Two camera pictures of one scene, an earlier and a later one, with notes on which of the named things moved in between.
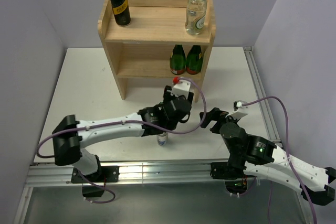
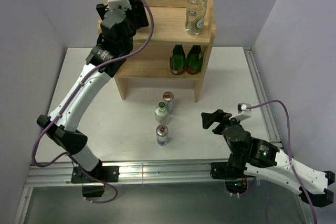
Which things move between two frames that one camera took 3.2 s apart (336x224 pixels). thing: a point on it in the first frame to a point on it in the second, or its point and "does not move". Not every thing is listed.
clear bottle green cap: [196, 11] does not move
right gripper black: [216, 115] does not move
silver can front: [162, 138] does not move
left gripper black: [167, 95] to [139, 20]
